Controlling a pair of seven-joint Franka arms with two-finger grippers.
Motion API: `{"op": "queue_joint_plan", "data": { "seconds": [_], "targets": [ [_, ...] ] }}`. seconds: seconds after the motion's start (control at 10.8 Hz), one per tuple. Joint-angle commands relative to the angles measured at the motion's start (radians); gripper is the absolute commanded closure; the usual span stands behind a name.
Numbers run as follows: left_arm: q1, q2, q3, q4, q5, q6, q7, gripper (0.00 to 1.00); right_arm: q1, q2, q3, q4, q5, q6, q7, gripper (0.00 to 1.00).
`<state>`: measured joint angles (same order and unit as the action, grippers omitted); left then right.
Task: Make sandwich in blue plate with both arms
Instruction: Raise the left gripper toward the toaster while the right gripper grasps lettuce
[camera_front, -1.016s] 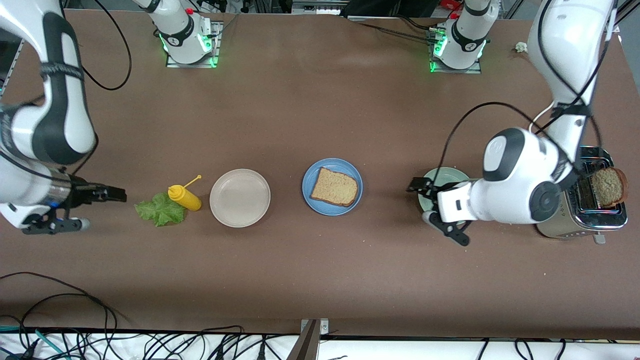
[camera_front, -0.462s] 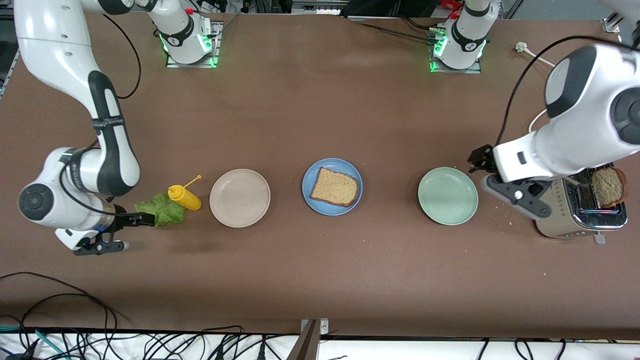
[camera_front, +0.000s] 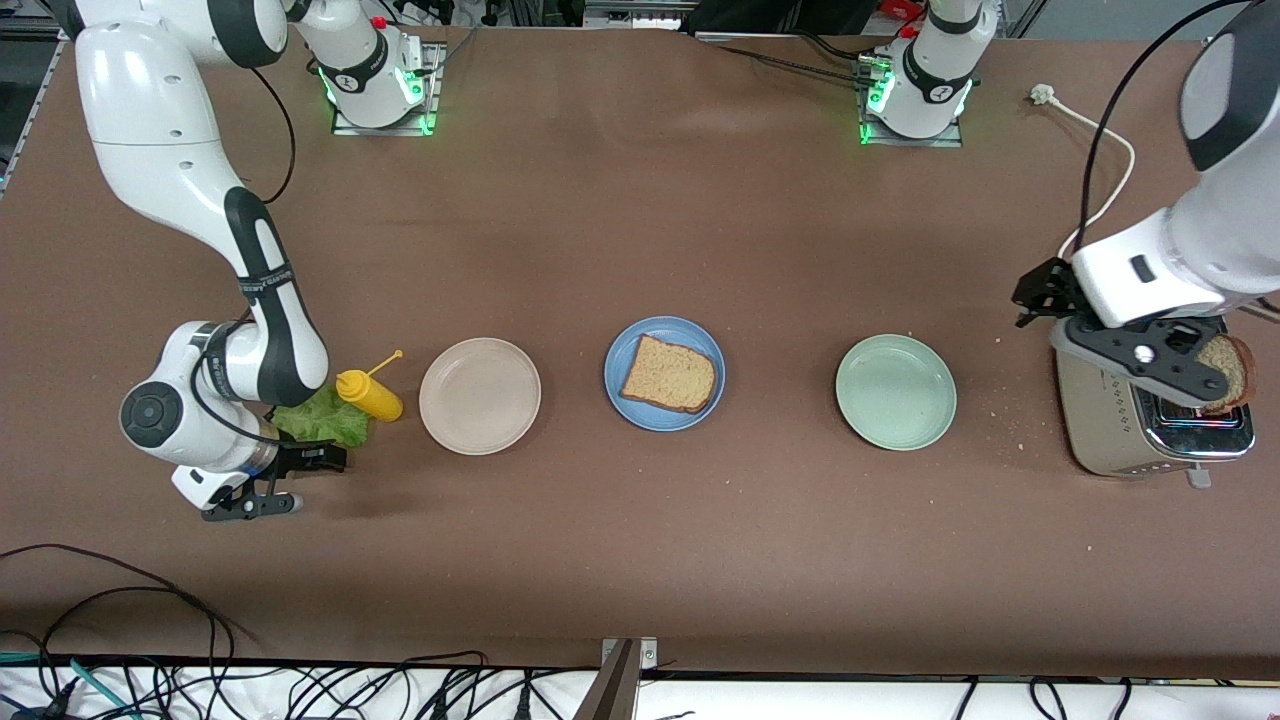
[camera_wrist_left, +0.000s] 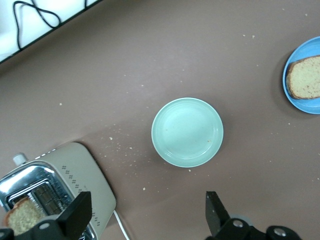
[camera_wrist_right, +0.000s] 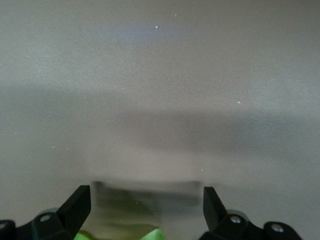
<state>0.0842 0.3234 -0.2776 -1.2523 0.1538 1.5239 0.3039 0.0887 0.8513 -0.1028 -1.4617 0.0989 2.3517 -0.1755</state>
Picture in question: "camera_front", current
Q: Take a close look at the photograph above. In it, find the white power cord plug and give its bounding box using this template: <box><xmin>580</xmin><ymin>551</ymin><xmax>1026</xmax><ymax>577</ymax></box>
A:
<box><xmin>1032</xmin><ymin>85</ymin><xmax>1137</xmax><ymax>261</ymax></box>

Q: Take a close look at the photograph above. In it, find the black camera bracket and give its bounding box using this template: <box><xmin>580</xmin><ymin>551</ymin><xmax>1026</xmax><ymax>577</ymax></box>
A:
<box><xmin>200</xmin><ymin>486</ymin><xmax>286</xmax><ymax>524</ymax></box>
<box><xmin>1075</xmin><ymin>318</ymin><xmax>1241</xmax><ymax>406</ymax></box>

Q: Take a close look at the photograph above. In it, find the beige round plate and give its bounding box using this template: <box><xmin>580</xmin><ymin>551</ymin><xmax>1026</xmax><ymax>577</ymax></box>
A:
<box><xmin>419</xmin><ymin>337</ymin><xmax>543</xmax><ymax>457</ymax></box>

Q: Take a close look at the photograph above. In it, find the yellow mustard squeeze bottle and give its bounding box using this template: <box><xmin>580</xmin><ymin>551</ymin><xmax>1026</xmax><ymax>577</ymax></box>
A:
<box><xmin>335</xmin><ymin>349</ymin><xmax>405</xmax><ymax>424</ymax></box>

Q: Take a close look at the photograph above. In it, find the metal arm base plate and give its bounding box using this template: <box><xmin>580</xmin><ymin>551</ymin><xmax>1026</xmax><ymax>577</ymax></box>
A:
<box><xmin>855</xmin><ymin>50</ymin><xmax>966</xmax><ymax>148</ymax></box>
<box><xmin>330</xmin><ymin>40</ymin><xmax>446</xmax><ymax>137</ymax></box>

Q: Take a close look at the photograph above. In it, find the blue round plate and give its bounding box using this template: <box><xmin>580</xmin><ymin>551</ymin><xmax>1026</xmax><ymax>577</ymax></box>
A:
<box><xmin>603</xmin><ymin>316</ymin><xmax>727</xmax><ymax>433</ymax></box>

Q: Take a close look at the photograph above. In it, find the aluminium profile bar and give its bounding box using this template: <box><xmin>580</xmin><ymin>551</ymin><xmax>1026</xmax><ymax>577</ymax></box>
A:
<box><xmin>572</xmin><ymin>640</ymin><xmax>641</xmax><ymax>720</ymax></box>

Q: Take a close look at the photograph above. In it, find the green lettuce leaf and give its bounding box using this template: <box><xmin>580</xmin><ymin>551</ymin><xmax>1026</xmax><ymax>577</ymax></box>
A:
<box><xmin>272</xmin><ymin>385</ymin><xmax>373</xmax><ymax>449</ymax></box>

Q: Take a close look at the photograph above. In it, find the teal cable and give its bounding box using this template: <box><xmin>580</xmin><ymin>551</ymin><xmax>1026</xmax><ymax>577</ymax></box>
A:
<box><xmin>0</xmin><ymin>652</ymin><xmax>136</xmax><ymax>720</ymax></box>

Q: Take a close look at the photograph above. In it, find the light green round plate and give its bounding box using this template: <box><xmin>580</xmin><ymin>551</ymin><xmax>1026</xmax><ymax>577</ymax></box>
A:
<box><xmin>835</xmin><ymin>333</ymin><xmax>959</xmax><ymax>452</ymax></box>

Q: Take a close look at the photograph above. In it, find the brown bread slice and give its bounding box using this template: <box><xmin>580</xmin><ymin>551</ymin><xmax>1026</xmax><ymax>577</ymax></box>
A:
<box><xmin>618</xmin><ymin>334</ymin><xmax>718</xmax><ymax>415</ymax></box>
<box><xmin>1195</xmin><ymin>335</ymin><xmax>1258</xmax><ymax>416</ymax></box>

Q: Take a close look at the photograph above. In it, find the beige silver toaster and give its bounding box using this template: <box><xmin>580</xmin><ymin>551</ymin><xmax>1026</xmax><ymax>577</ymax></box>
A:
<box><xmin>1055</xmin><ymin>330</ymin><xmax>1258</xmax><ymax>489</ymax></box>

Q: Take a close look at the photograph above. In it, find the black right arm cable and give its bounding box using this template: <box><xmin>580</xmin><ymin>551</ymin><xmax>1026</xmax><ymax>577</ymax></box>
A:
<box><xmin>188</xmin><ymin>65</ymin><xmax>299</xmax><ymax>446</ymax></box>

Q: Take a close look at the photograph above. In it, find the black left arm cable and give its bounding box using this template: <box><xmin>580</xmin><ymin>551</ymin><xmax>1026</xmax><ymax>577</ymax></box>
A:
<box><xmin>1078</xmin><ymin>0</ymin><xmax>1251</xmax><ymax>253</ymax></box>

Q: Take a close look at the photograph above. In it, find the black left camera bracket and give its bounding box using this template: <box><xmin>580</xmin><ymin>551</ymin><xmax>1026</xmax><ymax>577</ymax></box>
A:
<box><xmin>1075</xmin><ymin>318</ymin><xmax>1241</xmax><ymax>406</ymax></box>

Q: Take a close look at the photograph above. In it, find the black base cable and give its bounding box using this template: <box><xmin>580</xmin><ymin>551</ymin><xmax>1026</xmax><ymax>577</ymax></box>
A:
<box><xmin>700</xmin><ymin>28</ymin><xmax>881</xmax><ymax>89</ymax></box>

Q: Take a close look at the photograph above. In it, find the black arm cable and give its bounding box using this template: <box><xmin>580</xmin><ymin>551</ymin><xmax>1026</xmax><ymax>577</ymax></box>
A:
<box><xmin>188</xmin><ymin>65</ymin><xmax>299</xmax><ymax>446</ymax></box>
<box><xmin>1078</xmin><ymin>0</ymin><xmax>1251</xmax><ymax>253</ymax></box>

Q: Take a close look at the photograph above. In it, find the silver metal frame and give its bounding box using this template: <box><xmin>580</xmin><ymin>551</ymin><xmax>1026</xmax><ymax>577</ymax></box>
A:
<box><xmin>583</xmin><ymin>0</ymin><xmax>696</xmax><ymax>31</ymax></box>

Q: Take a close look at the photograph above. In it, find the black right camera bracket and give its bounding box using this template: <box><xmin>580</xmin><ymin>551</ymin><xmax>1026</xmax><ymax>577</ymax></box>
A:
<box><xmin>200</xmin><ymin>486</ymin><xmax>286</xmax><ymax>524</ymax></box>

